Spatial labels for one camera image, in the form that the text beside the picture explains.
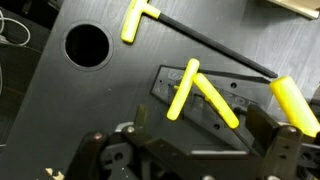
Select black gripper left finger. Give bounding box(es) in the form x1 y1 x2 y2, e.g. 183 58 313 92
134 105 150 140

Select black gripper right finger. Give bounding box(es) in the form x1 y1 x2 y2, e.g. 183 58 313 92
245 104 280 156

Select short yellow hex key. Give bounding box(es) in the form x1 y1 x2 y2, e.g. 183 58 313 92
193 73 240 129

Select black hex key stand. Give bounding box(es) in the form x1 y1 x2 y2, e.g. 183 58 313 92
150 64 278 154

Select large lying yellow hex key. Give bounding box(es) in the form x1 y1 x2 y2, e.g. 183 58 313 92
120 0 278 79

